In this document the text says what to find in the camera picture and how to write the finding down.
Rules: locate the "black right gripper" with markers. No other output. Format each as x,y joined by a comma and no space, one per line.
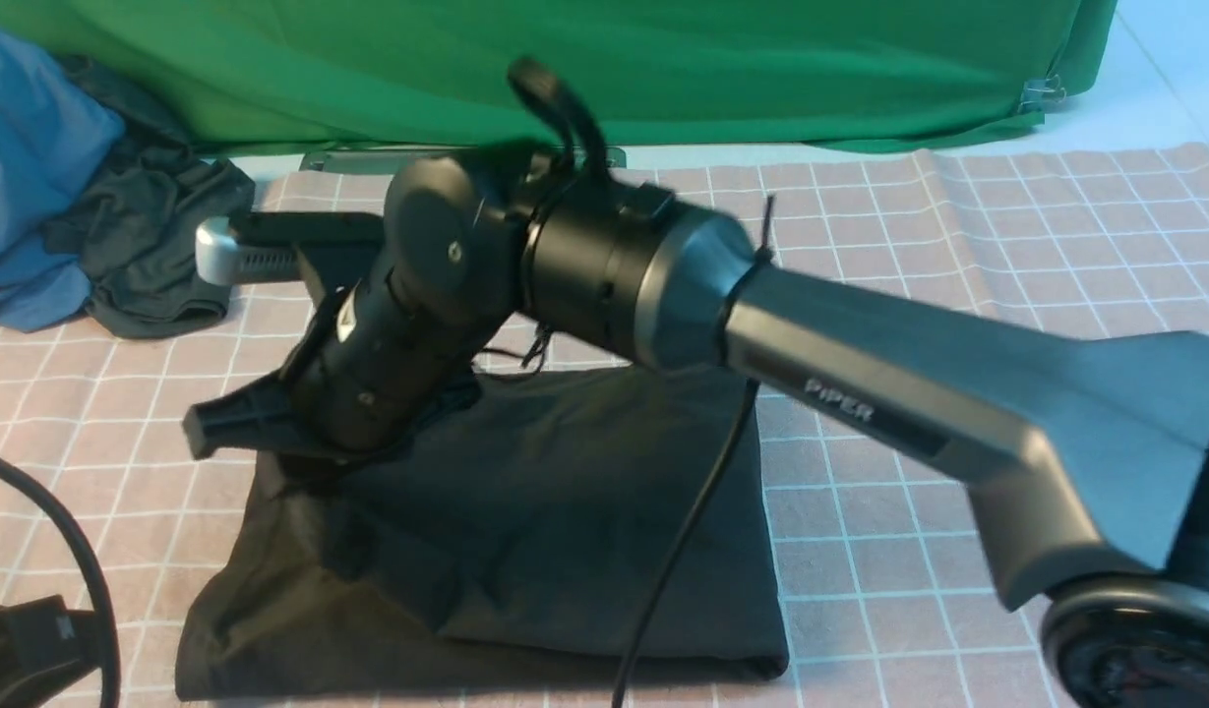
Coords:
375,363

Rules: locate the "gray long-sleeved shirt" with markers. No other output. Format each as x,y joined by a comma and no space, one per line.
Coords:
512,547

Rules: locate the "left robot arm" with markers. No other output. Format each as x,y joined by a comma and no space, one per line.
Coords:
44,648

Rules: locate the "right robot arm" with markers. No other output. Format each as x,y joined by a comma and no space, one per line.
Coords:
1086,462

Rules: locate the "dark gray crumpled garment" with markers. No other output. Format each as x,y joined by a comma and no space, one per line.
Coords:
134,225

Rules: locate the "green metal bar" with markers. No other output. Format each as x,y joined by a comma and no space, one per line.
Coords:
392,160

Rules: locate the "green backdrop cloth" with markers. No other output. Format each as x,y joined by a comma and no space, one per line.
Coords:
863,76

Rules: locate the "blue garment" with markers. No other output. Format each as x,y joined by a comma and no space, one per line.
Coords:
53,136

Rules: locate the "pink checkered tablecloth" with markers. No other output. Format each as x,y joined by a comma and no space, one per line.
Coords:
886,601

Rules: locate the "metal binder clip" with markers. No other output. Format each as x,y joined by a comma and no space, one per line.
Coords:
1041,94

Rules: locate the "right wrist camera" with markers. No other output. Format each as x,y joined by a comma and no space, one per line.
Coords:
329,251

